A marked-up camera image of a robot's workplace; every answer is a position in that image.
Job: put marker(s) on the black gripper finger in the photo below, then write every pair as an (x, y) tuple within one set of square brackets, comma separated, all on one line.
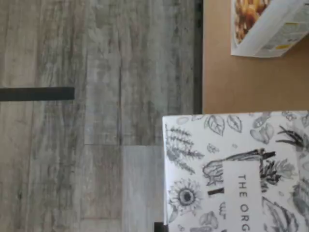
[(160, 227)]

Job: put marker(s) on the white tea box yellow strip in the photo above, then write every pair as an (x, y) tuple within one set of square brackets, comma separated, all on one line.
[(229, 145)]

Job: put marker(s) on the wooden shelf board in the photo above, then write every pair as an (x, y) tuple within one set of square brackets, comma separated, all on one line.
[(241, 84)]

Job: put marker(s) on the black floor tape strip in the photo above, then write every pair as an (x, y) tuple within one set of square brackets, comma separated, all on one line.
[(36, 93)]

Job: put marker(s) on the white yellow granola box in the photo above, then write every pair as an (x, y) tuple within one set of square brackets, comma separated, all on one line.
[(265, 36)]

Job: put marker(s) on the black metal shelving rack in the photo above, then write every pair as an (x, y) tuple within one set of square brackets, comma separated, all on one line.
[(198, 48)]

